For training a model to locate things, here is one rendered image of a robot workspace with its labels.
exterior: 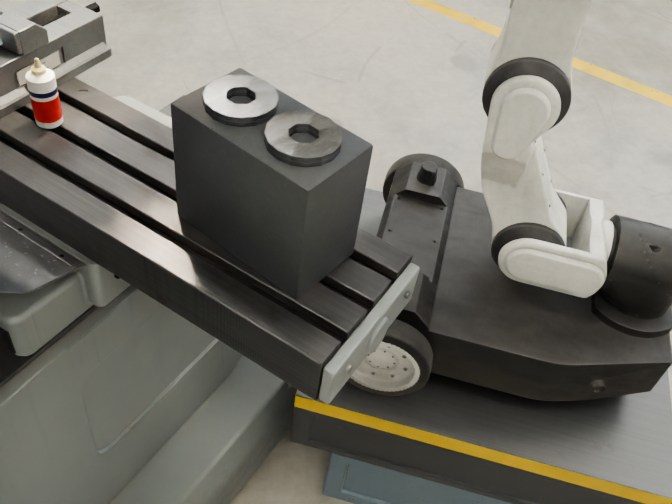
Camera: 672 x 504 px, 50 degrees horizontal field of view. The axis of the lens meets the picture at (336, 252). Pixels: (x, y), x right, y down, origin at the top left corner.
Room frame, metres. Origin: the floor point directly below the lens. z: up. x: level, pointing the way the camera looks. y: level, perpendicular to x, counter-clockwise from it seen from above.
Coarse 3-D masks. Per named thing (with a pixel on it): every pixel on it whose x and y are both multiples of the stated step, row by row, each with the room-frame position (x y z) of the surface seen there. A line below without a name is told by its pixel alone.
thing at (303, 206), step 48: (192, 96) 0.72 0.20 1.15; (240, 96) 0.73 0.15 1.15; (288, 96) 0.75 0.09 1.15; (192, 144) 0.68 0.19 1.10; (240, 144) 0.64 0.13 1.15; (288, 144) 0.64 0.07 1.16; (336, 144) 0.65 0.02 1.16; (192, 192) 0.68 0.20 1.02; (240, 192) 0.63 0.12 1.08; (288, 192) 0.60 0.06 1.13; (336, 192) 0.63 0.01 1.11; (240, 240) 0.63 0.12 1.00; (288, 240) 0.59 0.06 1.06; (336, 240) 0.64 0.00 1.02; (288, 288) 0.59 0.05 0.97
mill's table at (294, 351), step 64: (0, 128) 0.82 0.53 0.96; (64, 128) 0.85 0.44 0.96; (128, 128) 0.87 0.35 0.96; (0, 192) 0.74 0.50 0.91; (64, 192) 0.71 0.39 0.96; (128, 192) 0.73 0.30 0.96; (128, 256) 0.63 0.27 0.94; (192, 256) 0.63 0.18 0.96; (384, 256) 0.69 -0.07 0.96; (192, 320) 0.58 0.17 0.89; (256, 320) 0.54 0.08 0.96; (320, 320) 0.56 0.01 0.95; (384, 320) 0.60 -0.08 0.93; (320, 384) 0.50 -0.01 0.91
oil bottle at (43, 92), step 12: (36, 60) 0.85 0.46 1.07; (36, 72) 0.85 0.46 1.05; (48, 72) 0.86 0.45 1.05; (36, 84) 0.84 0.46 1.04; (48, 84) 0.85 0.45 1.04; (36, 96) 0.84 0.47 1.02; (48, 96) 0.84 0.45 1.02; (36, 108) 0.84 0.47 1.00; (48, 108) 0.84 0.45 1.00; (60, 108) 0.86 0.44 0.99; (36, 120) 0.84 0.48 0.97; (48, 120) 0.84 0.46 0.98; (60, 120) 0.85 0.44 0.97
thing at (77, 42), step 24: (48, 0) 1.09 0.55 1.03; (48, 24) 1.01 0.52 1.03; (72, 24) 1.03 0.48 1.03; (96, 24) 1.05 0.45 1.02; (0, 48) 0.93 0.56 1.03; (48, 48) 0.96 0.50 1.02; (72, 48) 1.00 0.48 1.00; (96, 48) 1.04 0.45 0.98; (0, 72) 0.88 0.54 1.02; (24, 72) 0.91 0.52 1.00; (72, 72) 0.98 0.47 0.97; (0, 96) 0.87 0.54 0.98; (24, 96) 0.89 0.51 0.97
